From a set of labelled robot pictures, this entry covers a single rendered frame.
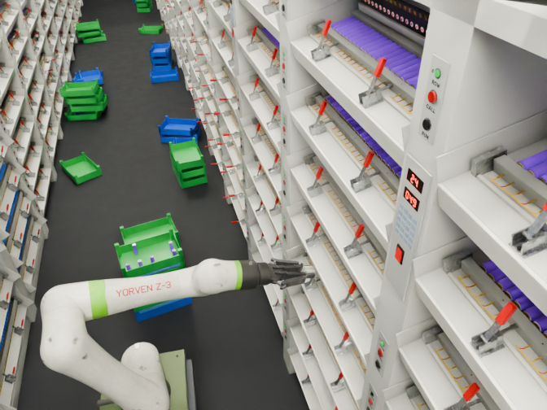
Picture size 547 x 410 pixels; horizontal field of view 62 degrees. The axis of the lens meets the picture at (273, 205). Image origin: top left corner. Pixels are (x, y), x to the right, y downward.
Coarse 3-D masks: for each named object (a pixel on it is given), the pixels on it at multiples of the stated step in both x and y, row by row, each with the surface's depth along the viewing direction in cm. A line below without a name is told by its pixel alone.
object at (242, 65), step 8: (240, 8) 180; (240, 16) 182; (248, 16) 183; (240, 24) 184; (240, 56) 192; (240, 64) 194; (248, 64) 195; (240, 72) 196; (240, 88) 200; (240, 96) 203; (240, 104) 206; (248, 104) 206; (248, 112) 208; (240, 144) 226; (248, 144) 218; (248, 152) 220; (248, 176) 228; (248, 184) 231; (248, 200) 237; (248, 208) 240; (248, 216) 245; (248, 248) 267; (248, 256) 273
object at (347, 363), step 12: (288, 252) 167; (300, 252) 169; (312, 264) 165; (324, 288) 156; (312, 300) 154; (324, 300) 152; (324, 312) 149; (336, 312) 147; (324, 324) 146; (336, 324) 144; (336, 336) 141; (336, 360) 138; (348, 360) 134; (360, 360) 133; (348, 372) 132; (360, 372) 131; (348, 384) 129; (360, 384) 128; (360, 396) 126
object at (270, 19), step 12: (240, 0) 172; (252, 0) 156; (264, 0) 153; (276, 0) 146; (252, 12) 157; (264, 12) 143; (276, 12) 141; (264, 24) 146; (276, 24) 133; (276, 36) 135
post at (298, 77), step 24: (288, 0) 116; (312, 0) 117; (336, 0) 118; (288, 48) 124; (288, 72) 128; (288, 120) 137; (288, 144) 142; (288, 168) 147; (288, 192) 153; (288, 216) 159; (288, 240) 166; (288, 312) 191; (288, 336) 200; (288, 360) 211
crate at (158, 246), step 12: (168, 228) 241; (144, 240) 238; (156, 240) 242; (168, 240) 244; (120, 252) 234; (132, 252) 237; (144, 252) 237; (156, 252) 237; (168, 252) 237; (180, 252) 227; (120, 264) 223; (132, 264) 230; (144, 264) 230; (156, 264) 225; (168, 264) 229; (132, 276) 223
